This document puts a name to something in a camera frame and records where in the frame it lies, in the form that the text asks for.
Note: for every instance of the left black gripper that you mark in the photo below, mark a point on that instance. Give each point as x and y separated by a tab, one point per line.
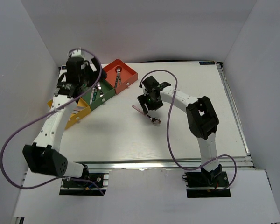
88	68

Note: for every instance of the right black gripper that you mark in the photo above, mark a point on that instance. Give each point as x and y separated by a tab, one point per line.
142	100

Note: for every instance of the pink handled fork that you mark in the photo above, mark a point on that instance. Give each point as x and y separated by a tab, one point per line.
92	94

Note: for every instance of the pink handled spoon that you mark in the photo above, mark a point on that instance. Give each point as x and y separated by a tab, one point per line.
153	120

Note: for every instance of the silver fork bent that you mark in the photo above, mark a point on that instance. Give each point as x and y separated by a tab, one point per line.
100	89

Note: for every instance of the green handled spoon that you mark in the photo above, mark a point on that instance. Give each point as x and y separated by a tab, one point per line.
119	79

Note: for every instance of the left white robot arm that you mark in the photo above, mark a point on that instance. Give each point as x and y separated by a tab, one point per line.
43	156

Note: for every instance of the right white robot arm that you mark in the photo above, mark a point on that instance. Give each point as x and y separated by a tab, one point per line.
201	116

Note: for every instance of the green tray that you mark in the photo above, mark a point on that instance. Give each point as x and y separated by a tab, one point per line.
108	91

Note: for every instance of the red tray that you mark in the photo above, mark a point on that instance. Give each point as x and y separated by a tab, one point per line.
128	75

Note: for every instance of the yellow tray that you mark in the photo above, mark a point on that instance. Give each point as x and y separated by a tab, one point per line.
78	113

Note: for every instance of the blue table label sticker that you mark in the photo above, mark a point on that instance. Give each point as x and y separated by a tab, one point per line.
207	63

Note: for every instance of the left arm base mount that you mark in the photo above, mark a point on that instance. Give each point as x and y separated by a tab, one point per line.
98	184

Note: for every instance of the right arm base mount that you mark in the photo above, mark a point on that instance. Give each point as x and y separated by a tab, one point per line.
197	186

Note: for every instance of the aluminium table frame rail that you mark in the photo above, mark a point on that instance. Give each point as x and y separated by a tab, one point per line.
241	162

